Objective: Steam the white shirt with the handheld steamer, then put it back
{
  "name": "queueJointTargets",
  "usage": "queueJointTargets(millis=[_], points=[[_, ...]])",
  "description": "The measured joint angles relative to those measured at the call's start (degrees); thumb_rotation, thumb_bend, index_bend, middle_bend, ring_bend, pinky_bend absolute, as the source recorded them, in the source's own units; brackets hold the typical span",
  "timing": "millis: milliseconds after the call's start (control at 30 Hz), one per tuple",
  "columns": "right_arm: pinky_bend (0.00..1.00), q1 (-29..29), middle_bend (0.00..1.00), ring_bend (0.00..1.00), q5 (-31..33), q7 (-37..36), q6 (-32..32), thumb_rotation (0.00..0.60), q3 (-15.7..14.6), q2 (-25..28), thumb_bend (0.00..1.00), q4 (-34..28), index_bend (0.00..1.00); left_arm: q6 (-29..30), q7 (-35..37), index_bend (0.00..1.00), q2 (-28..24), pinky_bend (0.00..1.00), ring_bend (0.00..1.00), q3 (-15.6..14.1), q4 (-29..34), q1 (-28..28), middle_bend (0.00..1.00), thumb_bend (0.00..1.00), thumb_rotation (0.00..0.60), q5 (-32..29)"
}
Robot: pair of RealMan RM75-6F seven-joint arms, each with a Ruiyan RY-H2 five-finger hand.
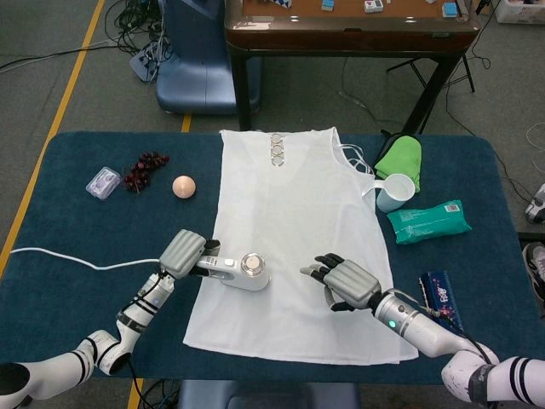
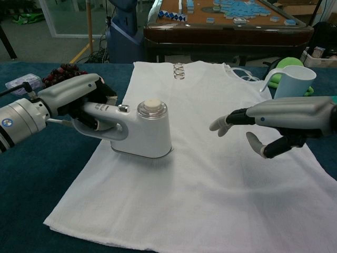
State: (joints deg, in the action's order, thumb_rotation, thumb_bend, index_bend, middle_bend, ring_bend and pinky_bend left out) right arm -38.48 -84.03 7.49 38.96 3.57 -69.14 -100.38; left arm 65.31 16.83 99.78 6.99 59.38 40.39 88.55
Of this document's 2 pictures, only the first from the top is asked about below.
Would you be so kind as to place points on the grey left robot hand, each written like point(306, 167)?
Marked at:
point(181, 253)

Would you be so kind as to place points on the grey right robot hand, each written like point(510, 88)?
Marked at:
point(353, 283)

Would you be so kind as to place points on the white handheld garment steamer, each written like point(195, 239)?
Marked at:
point(251, 277)

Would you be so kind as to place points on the white sleeveless shirt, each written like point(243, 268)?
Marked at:
point(298, 213)

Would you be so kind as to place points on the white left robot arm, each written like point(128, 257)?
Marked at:
point(140, 311)

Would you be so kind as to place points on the pink ball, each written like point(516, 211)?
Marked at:
point(184, 186)

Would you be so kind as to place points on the dark red grape bunch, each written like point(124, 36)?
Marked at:
point(140, 172)

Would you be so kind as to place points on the dark blue patterned box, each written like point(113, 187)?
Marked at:
point(443, 298)

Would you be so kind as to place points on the white plastic mug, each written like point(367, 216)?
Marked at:
point(394, 196)

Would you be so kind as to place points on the teal wet wipes pack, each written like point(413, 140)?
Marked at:
point(428, 221)

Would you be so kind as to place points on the clear plastic packet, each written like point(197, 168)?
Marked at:
point(103, 183)

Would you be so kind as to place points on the dark teal table cover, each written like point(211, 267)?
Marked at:
point(64, 221)

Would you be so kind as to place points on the green cloth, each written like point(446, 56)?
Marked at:
point(400, 155)

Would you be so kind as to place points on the blue robot chassis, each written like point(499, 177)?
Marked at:
point(264, 396)

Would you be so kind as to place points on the blue chair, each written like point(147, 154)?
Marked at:
point(191, 76)

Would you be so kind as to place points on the black white sneaker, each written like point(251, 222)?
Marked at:
point(535, 272)

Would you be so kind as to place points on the blue power strip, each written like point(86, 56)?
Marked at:
point(142, 64)

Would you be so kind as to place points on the grey shoe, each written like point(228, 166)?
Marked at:
point(535, 209)

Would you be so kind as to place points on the brown mahjong table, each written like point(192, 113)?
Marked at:
point(349, 38)

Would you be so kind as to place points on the blue white snake puzzle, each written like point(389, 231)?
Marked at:
point(277, 2)

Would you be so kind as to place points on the white storage crate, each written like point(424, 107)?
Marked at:
point(511, 13)

